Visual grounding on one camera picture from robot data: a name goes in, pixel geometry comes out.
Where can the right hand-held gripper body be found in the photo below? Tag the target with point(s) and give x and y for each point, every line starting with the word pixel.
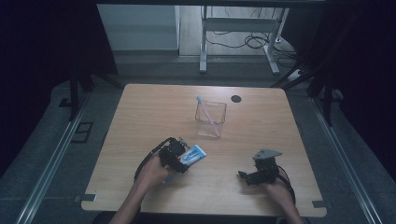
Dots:
pixel 266 166

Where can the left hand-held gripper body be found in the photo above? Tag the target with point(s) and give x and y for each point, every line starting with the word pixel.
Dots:
pixel 171 152

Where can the white and blue toothpaste tube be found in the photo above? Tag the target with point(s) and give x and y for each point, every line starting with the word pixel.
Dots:
pixel 193 154

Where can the person's left hand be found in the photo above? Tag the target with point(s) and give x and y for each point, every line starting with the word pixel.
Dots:
pixel 154 171

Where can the person's right hand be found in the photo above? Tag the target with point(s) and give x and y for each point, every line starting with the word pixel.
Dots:
pixel 280 190

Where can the clear plastic holder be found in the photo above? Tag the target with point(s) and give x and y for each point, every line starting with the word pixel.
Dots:
pixel 214 124

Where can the grey tape strip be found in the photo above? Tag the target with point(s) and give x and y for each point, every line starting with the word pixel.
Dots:
pixel 85 197
pixel 319 204

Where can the black round table grommet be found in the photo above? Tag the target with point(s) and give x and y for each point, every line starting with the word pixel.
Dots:
pixel 236 99

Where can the black metal stand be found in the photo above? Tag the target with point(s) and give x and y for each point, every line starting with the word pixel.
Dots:
pixel 327 99
pixel 74 93

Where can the white power strip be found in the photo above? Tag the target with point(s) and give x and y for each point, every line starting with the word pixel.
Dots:
pixel 296 73

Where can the dark curtain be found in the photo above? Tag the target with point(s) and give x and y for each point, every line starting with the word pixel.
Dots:
pixel 364 46
pixel 37 46

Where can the metal floor rail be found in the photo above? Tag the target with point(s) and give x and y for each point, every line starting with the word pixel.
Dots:
pixel 345 168
pixel 49 174

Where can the black floor frame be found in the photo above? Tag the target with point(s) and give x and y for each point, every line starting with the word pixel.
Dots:
pixel 81 132

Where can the white metal desk frame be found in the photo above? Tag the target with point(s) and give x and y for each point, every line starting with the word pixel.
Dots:
pixel 239 25

